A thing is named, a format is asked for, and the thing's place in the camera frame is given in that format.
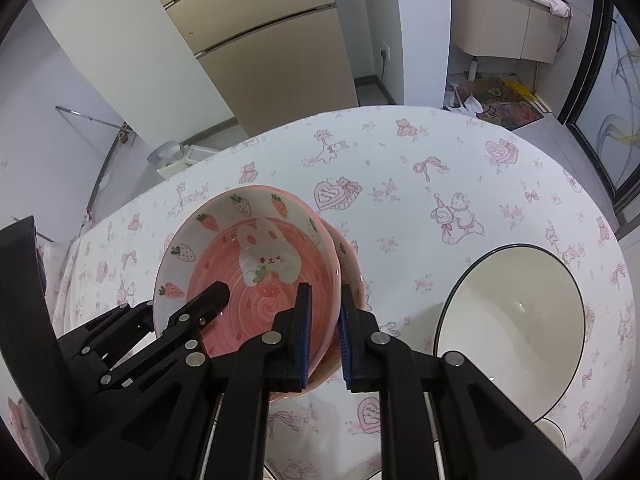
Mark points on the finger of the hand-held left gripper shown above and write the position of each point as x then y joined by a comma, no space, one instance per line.
125,317
210,300

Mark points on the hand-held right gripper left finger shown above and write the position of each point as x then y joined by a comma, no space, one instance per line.
303,335

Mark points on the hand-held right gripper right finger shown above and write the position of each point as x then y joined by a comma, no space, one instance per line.
345,355

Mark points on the pink strawberry bunny bowl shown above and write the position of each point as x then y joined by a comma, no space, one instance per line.
260,240
352,270

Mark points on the white bowl black rim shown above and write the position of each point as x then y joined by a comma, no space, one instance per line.
515,325

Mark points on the white plate black rim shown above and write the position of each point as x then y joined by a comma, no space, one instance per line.
550,437

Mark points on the white storage box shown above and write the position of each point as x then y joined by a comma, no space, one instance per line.
190,160

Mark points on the metal pole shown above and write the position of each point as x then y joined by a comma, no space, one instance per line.
90,115

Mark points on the beige three-door fridge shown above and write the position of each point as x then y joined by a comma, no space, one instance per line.
260,35

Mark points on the bear print floor mat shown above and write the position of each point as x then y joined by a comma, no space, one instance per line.
500,102

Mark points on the white drain pipe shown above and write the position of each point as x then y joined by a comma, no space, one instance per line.
473,69

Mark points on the black framed glass door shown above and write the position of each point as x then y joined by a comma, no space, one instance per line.
620,110

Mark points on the beige vanity cabinet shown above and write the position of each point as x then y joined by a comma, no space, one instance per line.
500,20

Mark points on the pink cloth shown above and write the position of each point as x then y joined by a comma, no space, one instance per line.
550,2

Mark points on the white wall socket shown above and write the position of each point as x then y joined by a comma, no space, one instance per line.
384,52

